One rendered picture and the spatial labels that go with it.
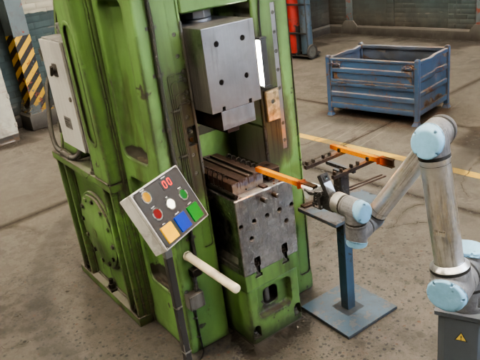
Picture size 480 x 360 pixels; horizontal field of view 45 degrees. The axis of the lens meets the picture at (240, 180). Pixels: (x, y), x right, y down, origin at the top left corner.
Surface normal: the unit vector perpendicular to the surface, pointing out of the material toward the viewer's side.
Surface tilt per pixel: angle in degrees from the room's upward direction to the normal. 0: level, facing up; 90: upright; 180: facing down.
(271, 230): 90
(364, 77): 89
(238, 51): 90
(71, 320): 0
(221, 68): 90
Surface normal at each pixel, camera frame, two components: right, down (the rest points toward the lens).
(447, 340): -0.47, 0.40
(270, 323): 0.59, 0.25
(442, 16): -0.76, 0.33
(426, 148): -0.63, 0.25
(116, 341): -0.12, -0.91
